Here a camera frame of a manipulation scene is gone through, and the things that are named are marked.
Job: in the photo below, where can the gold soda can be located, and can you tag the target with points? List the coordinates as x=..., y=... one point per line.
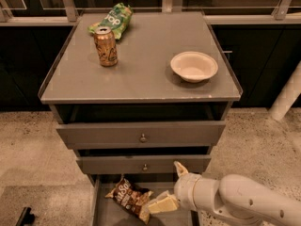
x=105, y=43

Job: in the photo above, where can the green chip bag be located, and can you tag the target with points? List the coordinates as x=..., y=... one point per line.
x=118, y=19

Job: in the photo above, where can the metal railing frame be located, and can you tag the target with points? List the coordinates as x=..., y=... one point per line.
x=63, y=12

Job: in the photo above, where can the grey middle drawer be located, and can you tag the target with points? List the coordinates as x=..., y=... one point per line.
x=141, y=163

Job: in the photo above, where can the grey bottom drawer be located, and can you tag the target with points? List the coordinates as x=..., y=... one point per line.
x=106, y=212

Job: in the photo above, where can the white paper bowl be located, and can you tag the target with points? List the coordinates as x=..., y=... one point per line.
x=194, y=67

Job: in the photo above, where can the black object on floor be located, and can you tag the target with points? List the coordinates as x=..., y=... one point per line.
x=26, y=217

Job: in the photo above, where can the brown chip bag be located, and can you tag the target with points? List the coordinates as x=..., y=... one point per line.
x=132, y=198

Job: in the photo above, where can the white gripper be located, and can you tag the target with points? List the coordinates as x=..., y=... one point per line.
x=184, y=188

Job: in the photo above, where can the grey drawer cabinet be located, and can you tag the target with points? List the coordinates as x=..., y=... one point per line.
x=142, y=87

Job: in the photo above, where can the grey drawer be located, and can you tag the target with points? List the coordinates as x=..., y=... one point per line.
x=141, y=163
x=113, y=135
x=106, y=212

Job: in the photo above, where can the grey top drawer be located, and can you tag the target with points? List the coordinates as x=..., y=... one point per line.
x=113, y=135

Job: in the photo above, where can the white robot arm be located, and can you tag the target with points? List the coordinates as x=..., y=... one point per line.
x=255, y=172

